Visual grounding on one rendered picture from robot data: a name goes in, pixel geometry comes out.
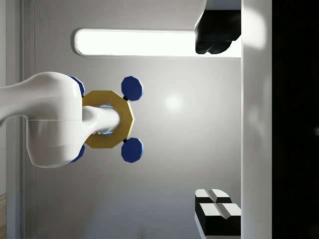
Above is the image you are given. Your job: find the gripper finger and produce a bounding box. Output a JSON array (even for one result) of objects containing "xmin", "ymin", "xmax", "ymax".
[
  {"xmin": 194, "ymin": 188, "xmax": 242, "ymax": 239},
  {"xmin": 194, "ymin": 9, "xmax": 242, "ymax": 55}
]

